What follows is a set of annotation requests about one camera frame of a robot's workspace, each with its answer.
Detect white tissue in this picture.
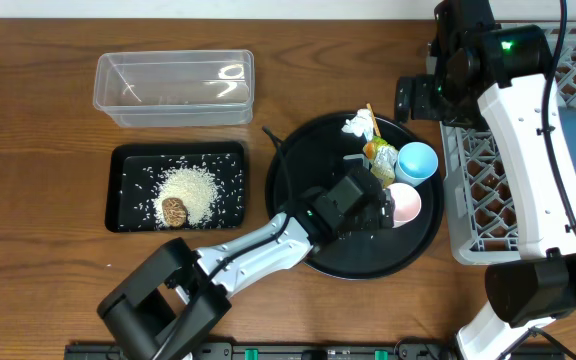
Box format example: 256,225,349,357
341,108,375,142

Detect pink cup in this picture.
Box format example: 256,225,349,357
387,183,422,228

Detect green yellow snack wrapper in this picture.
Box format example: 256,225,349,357
363,136,399,188

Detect brown food lump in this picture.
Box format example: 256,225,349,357
162,197,187,228

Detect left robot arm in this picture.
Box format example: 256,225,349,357
97,167,394,359

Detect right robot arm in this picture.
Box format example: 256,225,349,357
395,0,576,359

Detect grey dishwasher rack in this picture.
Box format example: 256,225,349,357
440,22,576,265

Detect wooden chopstick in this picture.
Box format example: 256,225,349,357
366,103,381,137

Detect light blue cup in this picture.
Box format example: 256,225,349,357
395,142,439,187

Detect round black tray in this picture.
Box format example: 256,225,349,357
265,113,444,280

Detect pile of white rice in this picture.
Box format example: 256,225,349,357
153,166,221,227

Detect black rectangular tray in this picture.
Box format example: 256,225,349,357
105,141,247,233

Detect clear plastic bin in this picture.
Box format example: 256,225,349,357
93,49,255,127

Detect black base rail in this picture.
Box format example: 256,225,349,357
65,337,462,360

